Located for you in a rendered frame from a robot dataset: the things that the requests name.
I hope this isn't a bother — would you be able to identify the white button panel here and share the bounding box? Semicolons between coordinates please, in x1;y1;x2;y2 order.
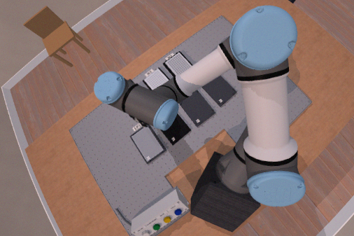
116;186;189;236

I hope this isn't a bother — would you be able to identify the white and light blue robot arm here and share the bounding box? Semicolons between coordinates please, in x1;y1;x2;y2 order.
94;6;306;207

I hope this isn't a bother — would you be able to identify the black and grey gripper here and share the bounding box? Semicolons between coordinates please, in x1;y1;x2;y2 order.
129;115;148;127

